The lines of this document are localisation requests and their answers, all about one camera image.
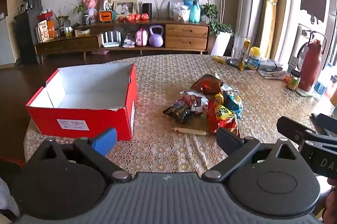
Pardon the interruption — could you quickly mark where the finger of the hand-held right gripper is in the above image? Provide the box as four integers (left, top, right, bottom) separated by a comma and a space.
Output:
276, 116, 318, 147
315, 113, 337, 137

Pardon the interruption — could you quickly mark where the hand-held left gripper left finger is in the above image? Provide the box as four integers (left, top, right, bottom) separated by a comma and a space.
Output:
34, 127, 132, 184

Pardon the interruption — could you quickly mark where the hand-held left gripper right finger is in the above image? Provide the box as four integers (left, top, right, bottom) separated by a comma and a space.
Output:
201, 127, 301, 182

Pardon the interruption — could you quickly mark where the blue snack packet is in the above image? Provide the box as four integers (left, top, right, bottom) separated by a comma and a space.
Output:
224, 92, 244, 119

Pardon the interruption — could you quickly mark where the sausage stick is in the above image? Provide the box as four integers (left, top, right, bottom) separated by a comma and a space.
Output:
174, 127, 207, 136

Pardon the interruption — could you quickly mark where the white red brown snack packet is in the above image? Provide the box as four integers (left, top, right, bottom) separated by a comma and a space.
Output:
182, 91, 210, 112

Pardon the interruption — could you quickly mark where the black snack packet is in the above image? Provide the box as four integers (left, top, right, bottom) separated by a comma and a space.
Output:
163, 100, 197, 124

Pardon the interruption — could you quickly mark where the brown red foil snack packet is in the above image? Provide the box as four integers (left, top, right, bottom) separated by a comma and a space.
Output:
190, 74, 224, 95

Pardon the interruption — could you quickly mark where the red cardboard box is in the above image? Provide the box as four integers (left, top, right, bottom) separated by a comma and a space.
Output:
25, 63, 138, 141

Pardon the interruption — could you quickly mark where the person's right hand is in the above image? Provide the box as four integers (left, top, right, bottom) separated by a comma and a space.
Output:
322, 177, 337, 224

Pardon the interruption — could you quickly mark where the blue label bottle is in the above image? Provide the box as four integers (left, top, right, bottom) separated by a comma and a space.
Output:
314, 79, 328, 95

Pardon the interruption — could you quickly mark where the jar with black lid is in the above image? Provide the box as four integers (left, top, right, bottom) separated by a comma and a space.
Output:
287, 70, 301, 91

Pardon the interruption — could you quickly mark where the red thermos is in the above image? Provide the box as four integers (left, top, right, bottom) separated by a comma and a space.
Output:
299, 39, 323, 92

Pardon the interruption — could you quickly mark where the grey pouch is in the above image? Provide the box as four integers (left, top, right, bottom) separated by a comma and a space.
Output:
257, 58, 283, 72

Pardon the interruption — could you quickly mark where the black round tray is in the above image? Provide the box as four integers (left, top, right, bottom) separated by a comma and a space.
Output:
226, 57, 260, 70

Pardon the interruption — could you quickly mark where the yellow-lid canister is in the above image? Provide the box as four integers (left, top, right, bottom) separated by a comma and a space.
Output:
247, 46, 262, 70

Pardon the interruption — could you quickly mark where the yellow stick packet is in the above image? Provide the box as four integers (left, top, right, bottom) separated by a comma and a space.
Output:
238, 39, 250, 72

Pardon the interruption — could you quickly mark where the washing machine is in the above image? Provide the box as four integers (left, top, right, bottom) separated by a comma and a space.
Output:
288, 24, 329, 74

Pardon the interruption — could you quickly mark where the white planter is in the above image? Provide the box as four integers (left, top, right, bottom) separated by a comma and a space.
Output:
211, 31, 232, 56

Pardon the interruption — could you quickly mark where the white router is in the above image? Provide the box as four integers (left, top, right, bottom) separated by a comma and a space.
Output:
101, 31, 122, 48

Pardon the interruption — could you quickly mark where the wooden TV cabinet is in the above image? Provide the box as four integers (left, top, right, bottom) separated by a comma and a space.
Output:
34, 18, 211, 60

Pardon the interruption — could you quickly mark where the stack of magazines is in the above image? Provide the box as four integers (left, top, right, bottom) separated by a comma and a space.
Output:
122, 33, 136, 48

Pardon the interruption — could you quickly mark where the light wooden drawer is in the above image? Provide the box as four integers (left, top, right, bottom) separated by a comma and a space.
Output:
165, 24, 208, 37
165, 36, 208, 49

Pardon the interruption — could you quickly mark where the pink case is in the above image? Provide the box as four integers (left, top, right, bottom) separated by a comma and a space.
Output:
135, 27, 148, 46

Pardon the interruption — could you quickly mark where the purple kettlebell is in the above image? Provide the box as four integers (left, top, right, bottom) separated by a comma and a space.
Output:
149, 25, 164, 47

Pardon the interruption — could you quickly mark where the white cloth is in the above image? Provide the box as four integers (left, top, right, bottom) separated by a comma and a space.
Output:
0, 177, 20, 219

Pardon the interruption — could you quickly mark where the green plant in striped pot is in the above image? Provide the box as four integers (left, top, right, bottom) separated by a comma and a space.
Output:
71, 0, 91, 26

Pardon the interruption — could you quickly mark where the beige snack bag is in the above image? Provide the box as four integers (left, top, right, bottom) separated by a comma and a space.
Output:
37, 20, 50, 43

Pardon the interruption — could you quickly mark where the yellow curtain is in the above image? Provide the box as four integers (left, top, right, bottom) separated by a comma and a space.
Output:
259, 0, 285, 59

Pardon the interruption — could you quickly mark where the small leafy potted plant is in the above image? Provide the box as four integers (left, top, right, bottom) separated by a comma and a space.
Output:
53, 7, 71, 30

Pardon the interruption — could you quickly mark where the black cabinet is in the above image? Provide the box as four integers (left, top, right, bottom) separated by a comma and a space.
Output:
14, 12, 40, 65

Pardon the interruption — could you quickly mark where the blue spray bottle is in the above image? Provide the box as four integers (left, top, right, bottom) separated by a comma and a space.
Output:
189, 0, 201, 23

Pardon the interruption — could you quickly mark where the white standing air conditioner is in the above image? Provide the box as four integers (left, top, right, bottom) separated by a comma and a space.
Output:
233, 0, 266, 56

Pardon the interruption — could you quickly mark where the white plastic bag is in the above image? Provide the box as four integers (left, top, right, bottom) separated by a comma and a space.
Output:
172, 2, 190, 22

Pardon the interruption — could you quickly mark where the pink plush toy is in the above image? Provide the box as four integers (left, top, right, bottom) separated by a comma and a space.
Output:
84, 0, 99, 23

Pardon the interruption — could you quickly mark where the red gift box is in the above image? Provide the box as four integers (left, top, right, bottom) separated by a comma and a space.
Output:
37, 9, 54, 21

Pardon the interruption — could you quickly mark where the black coffee machine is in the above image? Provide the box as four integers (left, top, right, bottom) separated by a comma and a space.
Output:
18, 0, 43, 14

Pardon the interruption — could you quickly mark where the photo frame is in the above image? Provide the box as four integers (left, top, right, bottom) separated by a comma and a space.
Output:
113, 0, 138, 16

